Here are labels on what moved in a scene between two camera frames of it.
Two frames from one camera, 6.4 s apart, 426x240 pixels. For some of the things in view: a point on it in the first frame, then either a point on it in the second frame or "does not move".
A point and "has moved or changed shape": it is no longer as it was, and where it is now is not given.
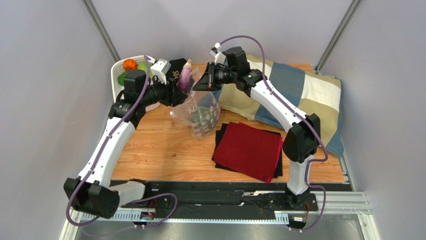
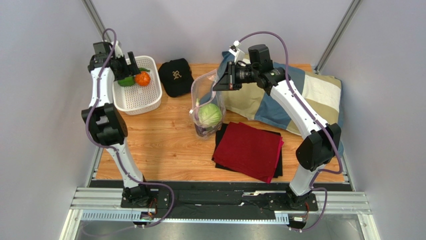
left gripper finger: [179, 97] → [134, 69]
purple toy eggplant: [184, 79] → [200, 130]
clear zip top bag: [200, 110] has moved or changed shape
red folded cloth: [249, 150] does not move
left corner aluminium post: [99, 25] does not move
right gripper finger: [203, 84] → [225, 83]
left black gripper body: [161, 93] → [123, 68]
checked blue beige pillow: [317, 96] does not move
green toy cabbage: [143, 65] → [210, 115]
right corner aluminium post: [339, 36] does not move
